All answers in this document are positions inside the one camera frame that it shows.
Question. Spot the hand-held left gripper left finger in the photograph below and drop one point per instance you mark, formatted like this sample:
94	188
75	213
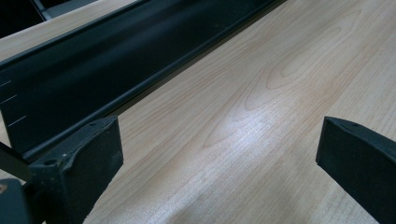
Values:
84	168

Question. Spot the black two-tier metal rack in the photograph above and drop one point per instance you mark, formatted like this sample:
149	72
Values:
93	62

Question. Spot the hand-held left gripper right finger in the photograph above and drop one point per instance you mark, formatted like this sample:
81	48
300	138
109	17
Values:
358	161

